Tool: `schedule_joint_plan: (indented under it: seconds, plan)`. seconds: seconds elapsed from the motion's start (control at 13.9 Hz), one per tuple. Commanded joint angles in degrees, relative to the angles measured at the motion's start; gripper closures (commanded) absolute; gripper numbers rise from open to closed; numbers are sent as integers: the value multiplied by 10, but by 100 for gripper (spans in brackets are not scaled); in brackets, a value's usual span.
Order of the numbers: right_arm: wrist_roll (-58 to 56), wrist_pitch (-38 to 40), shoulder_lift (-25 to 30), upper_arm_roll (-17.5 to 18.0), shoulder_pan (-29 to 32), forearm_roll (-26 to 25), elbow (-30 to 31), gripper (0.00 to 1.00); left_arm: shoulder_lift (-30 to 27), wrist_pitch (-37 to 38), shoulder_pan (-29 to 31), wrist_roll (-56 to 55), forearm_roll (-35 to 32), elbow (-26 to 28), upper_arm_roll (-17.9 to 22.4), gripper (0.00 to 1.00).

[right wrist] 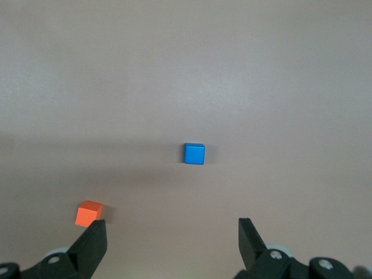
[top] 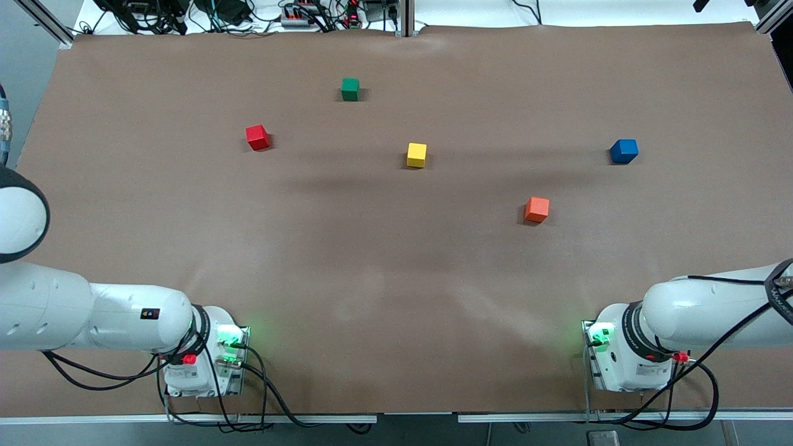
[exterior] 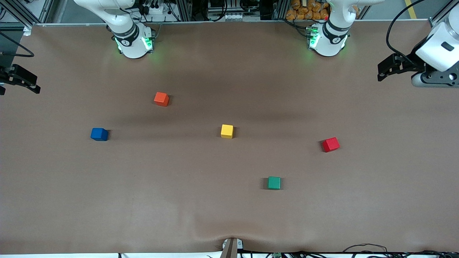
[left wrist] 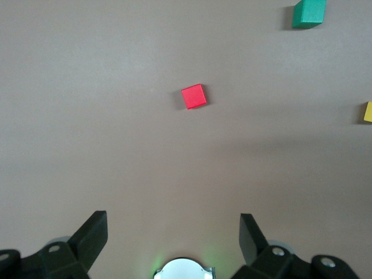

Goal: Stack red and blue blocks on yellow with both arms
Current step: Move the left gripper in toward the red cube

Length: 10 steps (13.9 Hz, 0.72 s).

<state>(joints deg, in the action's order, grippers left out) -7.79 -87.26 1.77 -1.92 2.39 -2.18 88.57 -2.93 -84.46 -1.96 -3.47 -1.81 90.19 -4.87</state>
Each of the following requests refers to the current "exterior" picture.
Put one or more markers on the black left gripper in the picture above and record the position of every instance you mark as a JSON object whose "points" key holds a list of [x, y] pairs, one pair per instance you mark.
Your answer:
{"points": [[408, 65]]}

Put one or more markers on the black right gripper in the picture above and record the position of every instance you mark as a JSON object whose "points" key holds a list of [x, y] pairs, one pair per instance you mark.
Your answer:
{"points": [[6, 75]]}

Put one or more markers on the blue cube block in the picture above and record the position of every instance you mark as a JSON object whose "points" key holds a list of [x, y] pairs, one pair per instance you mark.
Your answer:
{"points": [[98, 134]]}

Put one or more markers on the red cube block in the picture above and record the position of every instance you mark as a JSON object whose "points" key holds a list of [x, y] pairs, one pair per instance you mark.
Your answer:
{"points": [[331, 144]]}

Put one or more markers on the bag of orange packets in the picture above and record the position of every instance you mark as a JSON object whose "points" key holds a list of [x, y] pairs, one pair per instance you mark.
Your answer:
{"points": [[304, 10]]}

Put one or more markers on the orange cube block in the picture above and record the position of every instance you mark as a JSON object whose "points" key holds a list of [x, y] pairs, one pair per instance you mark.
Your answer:
{"points": [[161, 99]]}

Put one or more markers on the white power strip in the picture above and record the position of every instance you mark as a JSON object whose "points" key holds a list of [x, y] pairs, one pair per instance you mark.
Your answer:
{"points": [[154, 10]]}

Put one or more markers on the white terminal block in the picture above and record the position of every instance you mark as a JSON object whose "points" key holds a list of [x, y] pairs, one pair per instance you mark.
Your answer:
{"points": [[233, 16]]}

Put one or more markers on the green cube block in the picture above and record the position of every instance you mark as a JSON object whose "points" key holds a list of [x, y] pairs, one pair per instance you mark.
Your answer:
{"points": [[274, 183]]}

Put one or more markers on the yellow cube block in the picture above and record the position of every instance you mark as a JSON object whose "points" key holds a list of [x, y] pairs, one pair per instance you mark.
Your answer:
{"points": [[226, 131]]}

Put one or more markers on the brown table mat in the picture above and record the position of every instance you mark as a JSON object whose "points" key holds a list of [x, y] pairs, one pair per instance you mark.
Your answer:
{"points": [[229, 215]]}

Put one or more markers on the aluminium frame profile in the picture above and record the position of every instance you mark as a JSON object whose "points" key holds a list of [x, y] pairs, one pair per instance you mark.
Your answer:
{"points": [[25, 18], [439, 18]]}

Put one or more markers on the aluminium frame post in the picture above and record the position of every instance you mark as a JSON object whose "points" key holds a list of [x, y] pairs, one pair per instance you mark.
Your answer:
{"points": [[184, 10], [279, 10]]}

